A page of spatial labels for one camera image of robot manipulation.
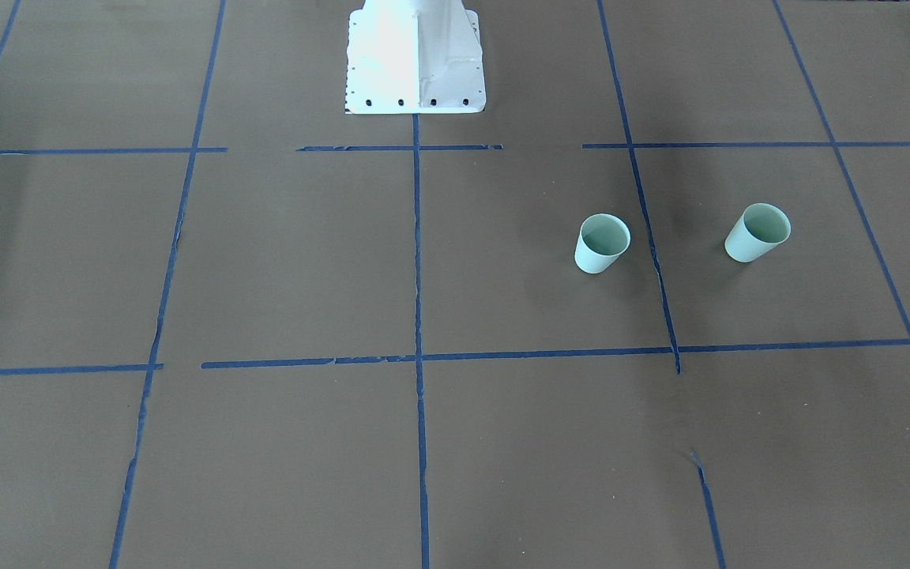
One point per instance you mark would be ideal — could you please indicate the light green cup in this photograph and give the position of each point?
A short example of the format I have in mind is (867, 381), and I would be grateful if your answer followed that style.
(602, 239)
(759, 229)

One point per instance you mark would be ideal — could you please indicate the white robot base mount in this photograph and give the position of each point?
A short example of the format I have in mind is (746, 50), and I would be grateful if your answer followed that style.
(414, 57)

